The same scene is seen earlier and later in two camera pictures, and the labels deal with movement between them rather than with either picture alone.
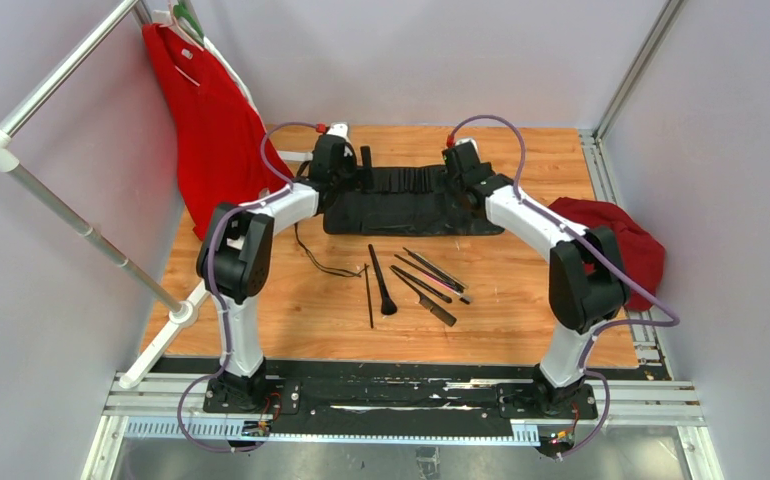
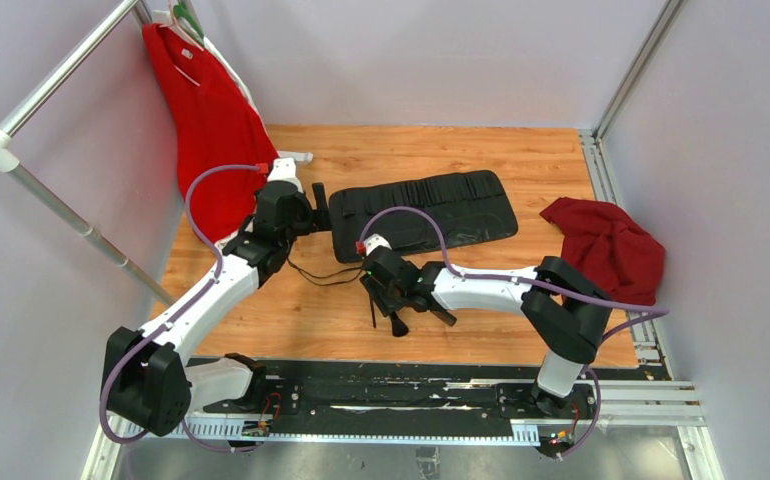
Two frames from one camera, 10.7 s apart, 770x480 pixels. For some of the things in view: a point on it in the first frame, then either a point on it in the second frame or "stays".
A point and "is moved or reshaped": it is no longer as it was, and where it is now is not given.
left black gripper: (367, 173) -> (316, 219)
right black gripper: (488, 168) -> (386, 305)
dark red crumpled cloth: (640, 251) stays
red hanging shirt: (219, 129) stays
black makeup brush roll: (403, 201) is moved or reshaped
